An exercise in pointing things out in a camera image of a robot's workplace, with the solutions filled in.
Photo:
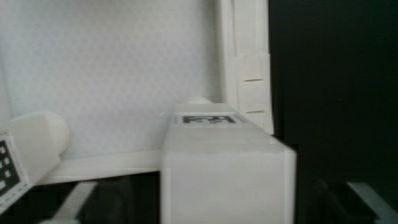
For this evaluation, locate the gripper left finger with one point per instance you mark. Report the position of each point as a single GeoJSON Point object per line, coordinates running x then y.
{"type": "Point", "coordinates": [110, 201]}

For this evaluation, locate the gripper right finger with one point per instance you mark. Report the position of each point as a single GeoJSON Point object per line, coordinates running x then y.
{"type": "Point", "coordinates": [346, 203]}

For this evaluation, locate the white leg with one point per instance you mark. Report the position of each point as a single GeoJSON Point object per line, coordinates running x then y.
{"type": "Point", "coordinates": [34, 140]}
{"type": "Point", "coordinates": [227, 169]}

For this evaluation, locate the white desk top tray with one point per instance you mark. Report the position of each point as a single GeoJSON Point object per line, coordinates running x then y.
{"type": "Point", "coordinates": [105, 59]}

